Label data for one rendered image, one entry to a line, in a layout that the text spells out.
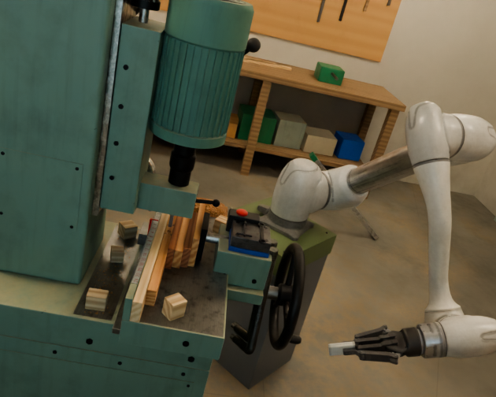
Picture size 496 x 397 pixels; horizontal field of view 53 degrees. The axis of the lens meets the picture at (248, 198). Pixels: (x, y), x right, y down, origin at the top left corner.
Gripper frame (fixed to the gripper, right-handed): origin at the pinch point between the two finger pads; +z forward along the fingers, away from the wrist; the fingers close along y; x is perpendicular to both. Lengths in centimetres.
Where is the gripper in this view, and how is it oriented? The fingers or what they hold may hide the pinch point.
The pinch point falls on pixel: (342, 348)
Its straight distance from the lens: 142.6
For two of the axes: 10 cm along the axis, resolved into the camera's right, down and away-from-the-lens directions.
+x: 1.3, 9.0, 4.2
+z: -9.9, 1.1, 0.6
